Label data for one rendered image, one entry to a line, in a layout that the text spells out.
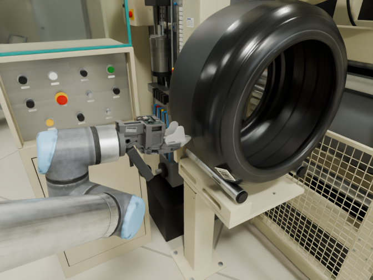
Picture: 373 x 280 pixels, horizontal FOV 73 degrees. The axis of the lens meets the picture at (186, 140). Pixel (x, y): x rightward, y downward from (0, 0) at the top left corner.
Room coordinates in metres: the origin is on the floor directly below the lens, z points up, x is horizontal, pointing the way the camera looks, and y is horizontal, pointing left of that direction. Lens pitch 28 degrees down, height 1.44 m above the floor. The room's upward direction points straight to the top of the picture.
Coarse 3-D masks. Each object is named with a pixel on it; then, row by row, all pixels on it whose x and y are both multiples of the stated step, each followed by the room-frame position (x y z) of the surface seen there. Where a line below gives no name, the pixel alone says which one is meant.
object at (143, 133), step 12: (120, 120) 0.56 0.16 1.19; (144, 120) 0.58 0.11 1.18; (156, 120) 0.58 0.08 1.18; (120, 132) 0.52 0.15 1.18; (132, 132) 0.54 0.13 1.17; (144, 132) 0.54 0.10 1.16; (156, 132) 0.55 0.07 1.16; (120, 144) 0.50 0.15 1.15; (132, 144) 0.53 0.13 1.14; (144, 144) 0.54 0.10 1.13; (156, 144) 0.55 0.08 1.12; (120, 156) 0.51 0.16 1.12
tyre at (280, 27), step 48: (288, 0) 0.72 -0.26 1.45; (192, 48) 0.72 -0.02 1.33; (240, 48) 0.60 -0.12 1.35; (288, 48) 0.98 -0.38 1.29; (336, 48) 0.73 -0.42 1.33; (192, 96) 0.63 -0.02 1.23; (240, 96) 0.57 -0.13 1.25; (288, 96) 0.99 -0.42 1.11; (336, 96) 0.76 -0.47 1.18; (192, 144) 0.64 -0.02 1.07; (240, 144) 0.57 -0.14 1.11; (288, 144) 0.84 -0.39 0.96
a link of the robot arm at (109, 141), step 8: (96, 128) 0.51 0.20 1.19; (104, 128) 0.51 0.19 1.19; (112, 128) 0.52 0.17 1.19; (104, 136) 0.49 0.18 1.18; (112, 136) 0.50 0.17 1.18; (104, 144) 0.48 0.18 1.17; (112, 144) 0.49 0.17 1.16; (104, 152) 0.47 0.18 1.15; (112, 152) 0.48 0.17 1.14; (104, 160) 0.48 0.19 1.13; (112, 160) 0.49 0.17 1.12
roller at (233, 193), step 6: (186, 150) 0.88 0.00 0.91; (192, 156) 0.84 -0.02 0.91; (198, 162) 0.80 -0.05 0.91; (204, 168) 0.76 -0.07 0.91; (210, 174) 0.73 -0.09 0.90; (216, 174) 0.71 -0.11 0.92; (216, 180) 0.69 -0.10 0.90; (222, 180) 0.68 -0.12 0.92; (222, 186) 0.66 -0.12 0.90; (228, 186) 0.65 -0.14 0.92; (234, 186) 0.64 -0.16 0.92; (228, 192) 0.64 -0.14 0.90; (234, 192) 0.62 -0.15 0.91; (240, 192) 0.61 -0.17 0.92; (246, 192) 0.62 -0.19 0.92; (234, 198) 0.61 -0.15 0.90; (240, 198) 0.60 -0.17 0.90; (246, 198) 0.61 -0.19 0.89
